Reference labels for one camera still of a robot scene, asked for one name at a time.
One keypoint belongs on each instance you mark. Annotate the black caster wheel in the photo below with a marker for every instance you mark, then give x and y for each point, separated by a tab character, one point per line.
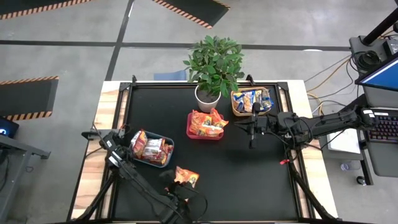
360	180

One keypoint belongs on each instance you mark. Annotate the pink plastic bin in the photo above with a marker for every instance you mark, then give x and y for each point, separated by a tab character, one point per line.
199	137

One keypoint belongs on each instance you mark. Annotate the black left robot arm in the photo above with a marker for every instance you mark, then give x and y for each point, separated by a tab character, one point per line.
140	183

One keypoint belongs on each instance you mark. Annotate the grey equipment cart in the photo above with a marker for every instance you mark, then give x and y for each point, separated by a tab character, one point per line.
385	158

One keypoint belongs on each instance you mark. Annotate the tan plastic bin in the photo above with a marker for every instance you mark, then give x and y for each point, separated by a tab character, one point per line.
234	112

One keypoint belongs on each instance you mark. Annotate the black hazard-striped floor mat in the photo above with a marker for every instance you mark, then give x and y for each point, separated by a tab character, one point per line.
31	4
199	9
25	96

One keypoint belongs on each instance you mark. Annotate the grey equipment box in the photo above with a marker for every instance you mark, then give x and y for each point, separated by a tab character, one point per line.
357	46

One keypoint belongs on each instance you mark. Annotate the small red tag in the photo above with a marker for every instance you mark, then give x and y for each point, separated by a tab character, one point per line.
284	161

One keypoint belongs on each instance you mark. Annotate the grey metal desk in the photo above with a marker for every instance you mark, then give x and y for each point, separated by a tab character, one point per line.
12	174

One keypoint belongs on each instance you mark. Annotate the black thick pole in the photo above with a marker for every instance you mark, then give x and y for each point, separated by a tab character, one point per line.
381	28

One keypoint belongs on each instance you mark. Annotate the white paper sheet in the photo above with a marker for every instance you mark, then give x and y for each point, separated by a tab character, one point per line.
343	143

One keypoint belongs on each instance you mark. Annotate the white ribbed plant pot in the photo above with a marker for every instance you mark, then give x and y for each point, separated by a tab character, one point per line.
205	107

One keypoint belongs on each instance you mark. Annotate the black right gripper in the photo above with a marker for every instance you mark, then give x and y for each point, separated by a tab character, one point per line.
270	124

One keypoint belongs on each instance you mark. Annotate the clear plastic cup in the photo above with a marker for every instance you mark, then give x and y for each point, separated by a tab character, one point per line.
345	166

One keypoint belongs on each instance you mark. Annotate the orange chicken ramen pack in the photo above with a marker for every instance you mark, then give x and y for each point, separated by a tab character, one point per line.
206	130
219	119
186	175
199	119

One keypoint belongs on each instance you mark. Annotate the black backlit keyboard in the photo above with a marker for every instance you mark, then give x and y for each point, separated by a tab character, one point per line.
385	130

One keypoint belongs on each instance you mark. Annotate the black device with blue light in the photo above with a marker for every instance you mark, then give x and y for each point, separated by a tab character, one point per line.
9	127

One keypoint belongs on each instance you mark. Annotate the black table mat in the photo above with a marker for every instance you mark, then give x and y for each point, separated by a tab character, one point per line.
174	102

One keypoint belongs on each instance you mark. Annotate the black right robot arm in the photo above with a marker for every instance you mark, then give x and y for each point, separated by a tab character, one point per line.
326	124

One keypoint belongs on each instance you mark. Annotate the green leafy potted tree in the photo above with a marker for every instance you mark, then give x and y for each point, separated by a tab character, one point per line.
214	65

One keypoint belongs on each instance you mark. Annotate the monitor with blue screen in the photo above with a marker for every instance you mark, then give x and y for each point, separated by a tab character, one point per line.
382	76

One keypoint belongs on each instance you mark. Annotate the black frame clamp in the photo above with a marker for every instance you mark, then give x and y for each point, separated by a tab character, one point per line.
133	79
250	79

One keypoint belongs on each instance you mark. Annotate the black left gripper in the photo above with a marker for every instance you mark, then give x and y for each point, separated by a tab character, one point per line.
183	203

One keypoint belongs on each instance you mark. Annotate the black frame strut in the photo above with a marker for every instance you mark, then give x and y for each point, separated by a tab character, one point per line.
306	194
99	196

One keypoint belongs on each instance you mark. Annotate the blue-grey plastic bin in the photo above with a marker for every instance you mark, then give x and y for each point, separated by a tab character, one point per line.
147	163

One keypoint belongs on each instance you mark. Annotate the black diagonal pole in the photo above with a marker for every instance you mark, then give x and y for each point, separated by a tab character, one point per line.
357	102

